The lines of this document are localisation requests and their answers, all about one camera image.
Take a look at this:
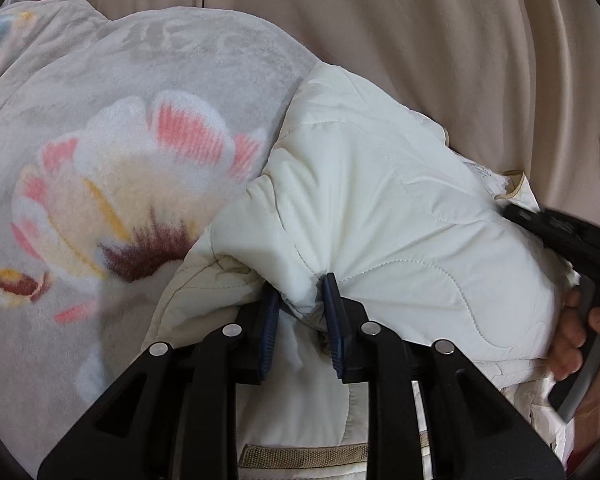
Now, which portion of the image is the grey floral fleece blanket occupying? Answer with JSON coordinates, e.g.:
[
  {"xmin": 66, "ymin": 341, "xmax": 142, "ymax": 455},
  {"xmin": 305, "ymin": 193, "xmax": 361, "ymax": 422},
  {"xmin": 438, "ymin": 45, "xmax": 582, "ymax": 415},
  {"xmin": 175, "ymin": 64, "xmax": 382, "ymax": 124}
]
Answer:
[{"xmin": 0, "ymin": 0, "xmax": 322, "ymax": 463}]

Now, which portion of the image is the person's right hand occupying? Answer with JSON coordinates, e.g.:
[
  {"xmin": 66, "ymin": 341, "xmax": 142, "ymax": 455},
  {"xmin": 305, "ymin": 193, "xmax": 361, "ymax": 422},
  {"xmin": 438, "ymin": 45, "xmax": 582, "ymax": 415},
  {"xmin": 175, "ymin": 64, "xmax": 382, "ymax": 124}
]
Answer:
[{"xmin": 547, "ymin": 286, "xmax": 600, "ymax": 382}]

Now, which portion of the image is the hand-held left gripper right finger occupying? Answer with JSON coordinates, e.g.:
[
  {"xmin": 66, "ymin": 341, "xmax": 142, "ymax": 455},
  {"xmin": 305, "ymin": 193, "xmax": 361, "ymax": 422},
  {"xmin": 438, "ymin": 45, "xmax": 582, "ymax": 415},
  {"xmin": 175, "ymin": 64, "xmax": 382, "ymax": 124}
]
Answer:
[{"xmin": 321, "ymin": 273, "xmax": 565, "ymax": 480}]

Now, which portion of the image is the white quilted jacket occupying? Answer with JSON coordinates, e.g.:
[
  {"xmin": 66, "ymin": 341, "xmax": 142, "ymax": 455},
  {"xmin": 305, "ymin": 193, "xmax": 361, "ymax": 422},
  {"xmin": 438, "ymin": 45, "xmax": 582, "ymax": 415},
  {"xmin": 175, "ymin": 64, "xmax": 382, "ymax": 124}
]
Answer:
[{"xmin": 142, "ymin": 60, "xmax": 581, "ymax": 480}]

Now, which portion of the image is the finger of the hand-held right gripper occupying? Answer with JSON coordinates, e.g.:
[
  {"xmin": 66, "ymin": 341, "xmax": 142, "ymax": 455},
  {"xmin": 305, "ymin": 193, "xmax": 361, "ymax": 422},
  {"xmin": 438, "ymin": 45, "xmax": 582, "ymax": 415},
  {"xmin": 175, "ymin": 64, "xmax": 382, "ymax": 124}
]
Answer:
[{"xmin": 502, "ymin": 202, "xmax": 591, "ymax": 263}]

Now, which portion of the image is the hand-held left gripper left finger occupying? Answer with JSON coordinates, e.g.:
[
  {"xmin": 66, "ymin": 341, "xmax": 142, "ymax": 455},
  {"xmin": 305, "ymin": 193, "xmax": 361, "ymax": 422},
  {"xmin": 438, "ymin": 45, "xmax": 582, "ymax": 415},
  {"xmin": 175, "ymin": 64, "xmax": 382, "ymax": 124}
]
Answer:
[{"xmin": 37, "ymin": 290, "xmax": 282, "ymax": 480}]

